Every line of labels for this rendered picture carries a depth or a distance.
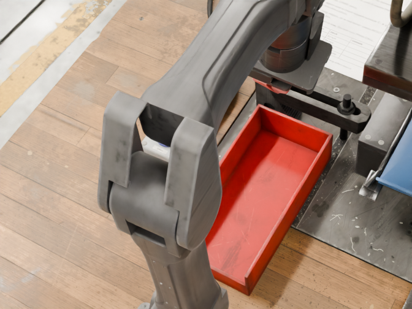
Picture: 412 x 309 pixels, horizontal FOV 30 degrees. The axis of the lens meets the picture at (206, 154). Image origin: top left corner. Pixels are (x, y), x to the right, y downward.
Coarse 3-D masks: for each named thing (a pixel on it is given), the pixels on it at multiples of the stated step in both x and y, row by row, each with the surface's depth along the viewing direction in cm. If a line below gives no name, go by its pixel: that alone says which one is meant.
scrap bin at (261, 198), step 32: (256, 128) 115; (288, 128) 112; (224, 160) 108; (256, 160) 114; (288, 160) 113; (320, 160) 108; (224, 192) 111; (256, 192) 111; (288, 192) 110; (224, 224) 108; (256, 224) 108; (288, 224) 106; (224, 256) 105; (256, 256) 99
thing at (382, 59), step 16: (384, 32) 94; (400, 32) 94; (384, 48) 93; (400, 48) 92; (368, 64) 92; (384, 64) 91; (400, 64) 91; (368, 80) 93; (384, 80) 92; (400, 80) 90; (400, 96) 93
